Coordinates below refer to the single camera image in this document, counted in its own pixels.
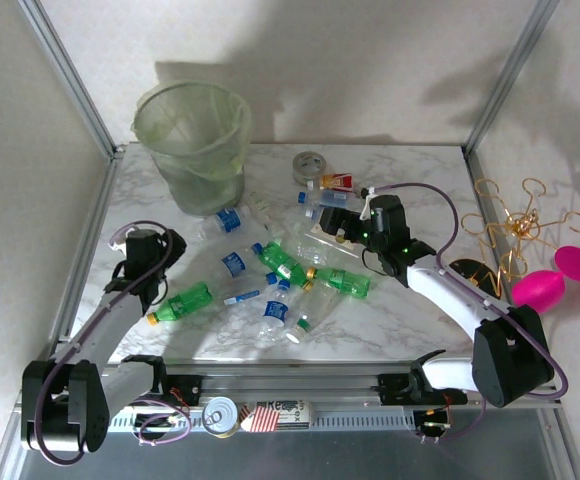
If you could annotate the clear bottle green white label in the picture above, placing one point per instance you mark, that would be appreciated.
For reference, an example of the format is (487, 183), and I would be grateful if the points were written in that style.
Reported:
(304, 324)

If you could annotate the aluminium table side rail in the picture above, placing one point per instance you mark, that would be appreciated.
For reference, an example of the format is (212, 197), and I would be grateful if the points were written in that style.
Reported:
(87, 250)
(476, 172)

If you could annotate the aluminium front mounting rail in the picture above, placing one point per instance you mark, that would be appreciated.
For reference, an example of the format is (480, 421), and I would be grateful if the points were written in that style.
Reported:
(295, 382)

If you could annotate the pale green plastic bin liner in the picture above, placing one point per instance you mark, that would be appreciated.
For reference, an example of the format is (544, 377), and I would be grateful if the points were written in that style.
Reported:
(230, 165)

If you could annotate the silver tin can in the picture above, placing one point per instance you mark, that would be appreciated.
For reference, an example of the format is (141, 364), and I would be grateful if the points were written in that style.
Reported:
(220, 415)

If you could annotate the clear adhesive tape roll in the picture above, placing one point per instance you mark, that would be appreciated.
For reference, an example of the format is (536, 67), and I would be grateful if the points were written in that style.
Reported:
(300, 175)

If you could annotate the clear bottle white cap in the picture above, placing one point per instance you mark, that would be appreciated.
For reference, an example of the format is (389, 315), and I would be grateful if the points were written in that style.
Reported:
(312, 214)

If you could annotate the bright pink plastic goblet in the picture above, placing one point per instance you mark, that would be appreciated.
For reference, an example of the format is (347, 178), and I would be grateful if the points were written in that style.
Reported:
(537, 292)

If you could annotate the aluminium frame post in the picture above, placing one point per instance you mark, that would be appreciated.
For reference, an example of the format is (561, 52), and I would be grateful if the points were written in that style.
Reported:
(510, 75)
(72, 75)

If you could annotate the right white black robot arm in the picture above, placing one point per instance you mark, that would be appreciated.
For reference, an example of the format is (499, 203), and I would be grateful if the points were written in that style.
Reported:
(450, 292)

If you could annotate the small bottle red orange label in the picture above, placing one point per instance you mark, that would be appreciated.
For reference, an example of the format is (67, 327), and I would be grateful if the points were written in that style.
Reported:
(340, 181)

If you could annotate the grey mesh waste bin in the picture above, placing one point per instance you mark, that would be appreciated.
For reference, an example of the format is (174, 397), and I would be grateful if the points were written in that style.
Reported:
(205, 195)

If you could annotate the black white printed box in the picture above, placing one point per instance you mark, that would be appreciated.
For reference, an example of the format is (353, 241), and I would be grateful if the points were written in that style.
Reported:
(295, 412)

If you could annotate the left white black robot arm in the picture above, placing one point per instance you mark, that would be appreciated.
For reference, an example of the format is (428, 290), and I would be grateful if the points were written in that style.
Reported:
(107, 320)

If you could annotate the grey metal shelf plate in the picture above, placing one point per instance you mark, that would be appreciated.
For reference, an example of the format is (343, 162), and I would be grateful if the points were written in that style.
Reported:
(320, 455)

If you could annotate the small black electronics board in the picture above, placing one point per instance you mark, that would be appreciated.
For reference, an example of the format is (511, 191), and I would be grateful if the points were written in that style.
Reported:
(432, 417)

